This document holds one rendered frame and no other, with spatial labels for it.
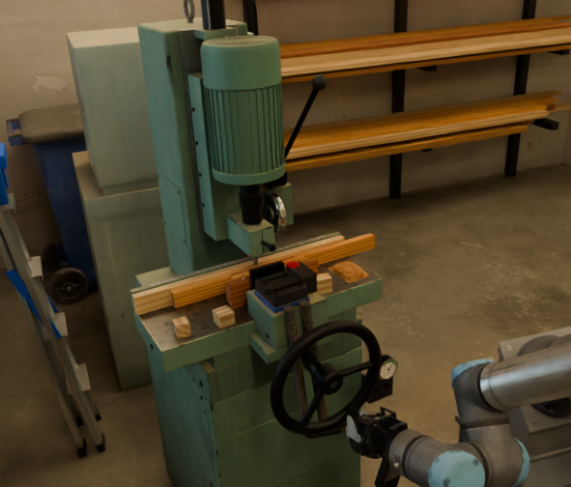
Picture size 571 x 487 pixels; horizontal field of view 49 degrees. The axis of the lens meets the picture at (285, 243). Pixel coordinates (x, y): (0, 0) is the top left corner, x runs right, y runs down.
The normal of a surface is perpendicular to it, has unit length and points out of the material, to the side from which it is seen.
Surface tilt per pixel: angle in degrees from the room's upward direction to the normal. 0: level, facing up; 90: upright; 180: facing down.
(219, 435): 90
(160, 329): 0
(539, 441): 90
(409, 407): 0
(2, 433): 0
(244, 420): 90
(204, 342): 90
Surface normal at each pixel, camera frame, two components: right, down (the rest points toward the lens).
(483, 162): 0.36, 0.39
